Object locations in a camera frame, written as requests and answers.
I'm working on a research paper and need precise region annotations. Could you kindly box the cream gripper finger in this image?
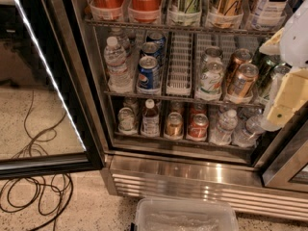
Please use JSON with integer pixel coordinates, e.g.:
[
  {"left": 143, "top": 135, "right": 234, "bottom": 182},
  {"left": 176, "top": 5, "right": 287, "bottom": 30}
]
[
  {"left": 259, "top": 28, "right": 284, "bottom": 55},
  {"left": 266, "top": 68, "right": 308, "bottom": 127}
]

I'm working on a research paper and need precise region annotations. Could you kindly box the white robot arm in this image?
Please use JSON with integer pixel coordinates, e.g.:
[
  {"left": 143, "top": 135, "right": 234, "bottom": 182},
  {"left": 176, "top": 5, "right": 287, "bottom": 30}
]
[{"left": 259, "top": 0, "right": 308, "bottom": 131}]

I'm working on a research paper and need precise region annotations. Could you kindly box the rear green can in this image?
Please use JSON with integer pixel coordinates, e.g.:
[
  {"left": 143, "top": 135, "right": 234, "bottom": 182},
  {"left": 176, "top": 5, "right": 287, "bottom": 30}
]
[{"left": 259, "top": 55, "right": 281, "bottom": 78}]

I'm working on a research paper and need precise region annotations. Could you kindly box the rear copper can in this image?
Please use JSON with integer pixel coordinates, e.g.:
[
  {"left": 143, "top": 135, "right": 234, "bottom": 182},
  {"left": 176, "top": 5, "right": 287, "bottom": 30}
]
[{"left": 226, "top": 48, "right": 253, "bottom": 82}]

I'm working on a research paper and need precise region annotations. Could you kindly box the copper can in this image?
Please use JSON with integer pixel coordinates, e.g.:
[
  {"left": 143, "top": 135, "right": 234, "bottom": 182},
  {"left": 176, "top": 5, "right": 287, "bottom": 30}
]
[
  {"left": 226, "top": 48, "right": 253, "bottom": 82},
  {"left": 227, "top": 64, "right": 259, "bottom": 98}
]

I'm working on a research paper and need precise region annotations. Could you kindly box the white labelled bottle top shelf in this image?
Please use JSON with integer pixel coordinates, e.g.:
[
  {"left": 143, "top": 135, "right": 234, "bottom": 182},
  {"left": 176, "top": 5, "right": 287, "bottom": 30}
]
[{"left": 249, "top": 0, "right": 288, "bottom": 25}]

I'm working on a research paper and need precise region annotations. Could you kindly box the front copper can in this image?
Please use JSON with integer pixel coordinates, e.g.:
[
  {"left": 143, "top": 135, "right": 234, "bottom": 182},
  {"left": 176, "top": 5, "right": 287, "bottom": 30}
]
[{"left": 227, "top": 64, "right": 259, "bottom": 98}]

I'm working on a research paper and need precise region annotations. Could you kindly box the rear white silver can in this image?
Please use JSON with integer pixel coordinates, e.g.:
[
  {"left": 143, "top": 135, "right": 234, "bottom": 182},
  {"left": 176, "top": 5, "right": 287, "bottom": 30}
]
[{"left": 200, "top": 46, "right": 223, "bottom": 64}]

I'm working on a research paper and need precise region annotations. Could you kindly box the front white green can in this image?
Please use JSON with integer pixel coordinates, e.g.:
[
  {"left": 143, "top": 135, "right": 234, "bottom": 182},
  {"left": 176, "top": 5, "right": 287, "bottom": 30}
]
[{"left": 199, "top": 62, "right": 224, "bottom": 95}]

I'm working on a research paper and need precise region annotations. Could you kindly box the empty white shelf tray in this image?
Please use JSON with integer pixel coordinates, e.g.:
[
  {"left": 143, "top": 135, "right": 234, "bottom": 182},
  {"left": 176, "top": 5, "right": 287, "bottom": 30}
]
[{"left": 166, "top": 33, "right": 193, "bottom": 96}]

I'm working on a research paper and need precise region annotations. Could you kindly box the bottom red can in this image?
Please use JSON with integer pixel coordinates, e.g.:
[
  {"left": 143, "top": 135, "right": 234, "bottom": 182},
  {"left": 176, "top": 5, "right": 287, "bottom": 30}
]
[{"left": 188, "top": 114, "right": 209, "bottom": 139}]

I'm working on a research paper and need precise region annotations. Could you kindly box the rear blue Pepsi can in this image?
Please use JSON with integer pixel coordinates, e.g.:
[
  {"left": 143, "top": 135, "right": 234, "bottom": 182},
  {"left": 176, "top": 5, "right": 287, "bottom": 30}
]
[{"left": 146, "top": 32, "right": 166, "bottom": 48}]

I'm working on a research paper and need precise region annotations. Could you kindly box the blue pepsi can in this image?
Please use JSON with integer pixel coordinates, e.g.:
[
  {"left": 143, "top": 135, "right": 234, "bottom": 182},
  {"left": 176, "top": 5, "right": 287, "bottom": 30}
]
[
  {"left": 138, "top": 56, "right": 160, "bottom": 90},
  {"left": 146, "top": 32, "right": 166, "bottom": 48},
  {"left": 141, "top": 41, "right": 160, "bottom": 59}
]

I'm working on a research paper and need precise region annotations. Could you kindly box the middle blue Pepsi can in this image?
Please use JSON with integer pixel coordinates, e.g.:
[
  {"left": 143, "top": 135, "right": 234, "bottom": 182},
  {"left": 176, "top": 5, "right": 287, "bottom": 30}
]
[{"left": 141, "top": 41, "right": 160, "bottom": 59}]

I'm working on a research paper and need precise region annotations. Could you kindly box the bottom gold can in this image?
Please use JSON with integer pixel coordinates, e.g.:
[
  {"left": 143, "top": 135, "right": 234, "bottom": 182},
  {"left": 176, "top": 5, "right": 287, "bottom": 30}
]
[{"left": 165, "top": 112, "right": 183, "bottom": 137}]

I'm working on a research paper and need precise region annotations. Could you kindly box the front blue Pepsi can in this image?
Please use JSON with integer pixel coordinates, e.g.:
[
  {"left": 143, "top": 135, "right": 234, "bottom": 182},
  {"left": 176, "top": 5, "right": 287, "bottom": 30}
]
[{"left": 138, "top": 56, "right": 160, "bottom": 90}]

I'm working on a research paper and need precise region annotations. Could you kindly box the bottom white can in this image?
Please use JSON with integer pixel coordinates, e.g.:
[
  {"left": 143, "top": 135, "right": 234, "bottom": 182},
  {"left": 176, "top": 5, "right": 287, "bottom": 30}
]
[{"left": 117, "top": 107, "right": 136, "bottom": 131}]

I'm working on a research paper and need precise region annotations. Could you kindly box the stainless steel fridge base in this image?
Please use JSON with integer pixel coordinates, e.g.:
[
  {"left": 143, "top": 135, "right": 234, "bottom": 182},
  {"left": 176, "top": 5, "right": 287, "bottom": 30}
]
[{"left": 101, "top": 155, "right": 308, "bottom": 221}]

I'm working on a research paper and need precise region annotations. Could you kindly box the glass fridge door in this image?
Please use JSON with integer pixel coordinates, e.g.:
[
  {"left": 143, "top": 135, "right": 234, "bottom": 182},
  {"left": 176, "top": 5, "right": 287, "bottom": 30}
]
[{"left": 0, "top": 0, "right": 103, "bottom": 179}]

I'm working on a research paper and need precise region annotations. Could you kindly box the bottom right water bottle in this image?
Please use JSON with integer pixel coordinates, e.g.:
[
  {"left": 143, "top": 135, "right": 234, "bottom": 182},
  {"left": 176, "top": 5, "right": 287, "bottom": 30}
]
[{"left": 232, "top": 115, "right": 265, "bottom": 147}]

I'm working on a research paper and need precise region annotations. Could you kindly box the bottom left water bottle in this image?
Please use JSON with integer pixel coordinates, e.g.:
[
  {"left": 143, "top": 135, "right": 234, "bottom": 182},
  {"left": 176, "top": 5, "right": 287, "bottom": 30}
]
[{"left": 210, "top": 109, "right": 238, "bottom": 145}]

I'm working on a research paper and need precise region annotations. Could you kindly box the brown tea bottle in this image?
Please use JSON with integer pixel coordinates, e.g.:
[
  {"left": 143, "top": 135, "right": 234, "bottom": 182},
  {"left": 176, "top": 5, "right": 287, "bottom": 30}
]
[{"left": 141, "top": 99, "right": 160, "bottom": 137}]

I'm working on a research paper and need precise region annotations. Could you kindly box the rear clear water bottle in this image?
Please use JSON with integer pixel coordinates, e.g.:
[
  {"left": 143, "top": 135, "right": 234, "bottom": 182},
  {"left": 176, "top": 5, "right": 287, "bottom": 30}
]
[{"left": 110, "top": 28, "right": 131, "bottom": 56}]

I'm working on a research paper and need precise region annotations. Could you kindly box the clear water bottle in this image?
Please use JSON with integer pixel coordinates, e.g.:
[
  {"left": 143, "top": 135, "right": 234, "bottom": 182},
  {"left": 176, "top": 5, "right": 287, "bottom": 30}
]
[
  {"left": 104, "top": 37, "right": 132, "bottom": 92},
  {"left": 110, "top": 28, "right": 131, "bottom": 56}
]

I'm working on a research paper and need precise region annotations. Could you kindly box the front clear water bottle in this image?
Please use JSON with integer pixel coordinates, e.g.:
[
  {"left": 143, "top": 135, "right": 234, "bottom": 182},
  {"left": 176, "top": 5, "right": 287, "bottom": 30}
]
[{"left": 104, "top": 37, "right": 132, "bottom": 92}]

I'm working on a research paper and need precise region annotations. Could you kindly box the clear plastic bin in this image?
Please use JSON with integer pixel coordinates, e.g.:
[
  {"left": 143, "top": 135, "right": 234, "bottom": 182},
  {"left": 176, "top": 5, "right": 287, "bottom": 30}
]
[{"left": 131, "top": 197, "right": 239, "bottom": 231}]

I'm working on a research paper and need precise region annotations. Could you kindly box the right fridge door frame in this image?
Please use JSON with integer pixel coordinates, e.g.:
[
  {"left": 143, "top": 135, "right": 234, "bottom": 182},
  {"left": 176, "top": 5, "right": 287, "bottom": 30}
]
[{"left": 255, "top": 104, "right": 308, "bottom": 193}]

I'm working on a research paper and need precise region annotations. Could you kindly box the black floor cable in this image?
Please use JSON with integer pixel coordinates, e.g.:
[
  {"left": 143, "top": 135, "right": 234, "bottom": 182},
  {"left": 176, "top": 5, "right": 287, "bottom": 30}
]
[{"left": 0, "top": 90, "right": 75, "bottom": 231}]

